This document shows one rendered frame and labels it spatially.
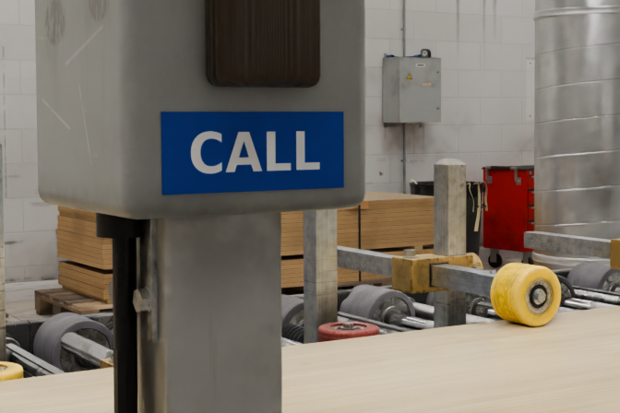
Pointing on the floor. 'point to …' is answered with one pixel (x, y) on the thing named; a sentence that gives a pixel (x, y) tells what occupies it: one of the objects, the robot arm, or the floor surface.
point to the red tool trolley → (508, 210)
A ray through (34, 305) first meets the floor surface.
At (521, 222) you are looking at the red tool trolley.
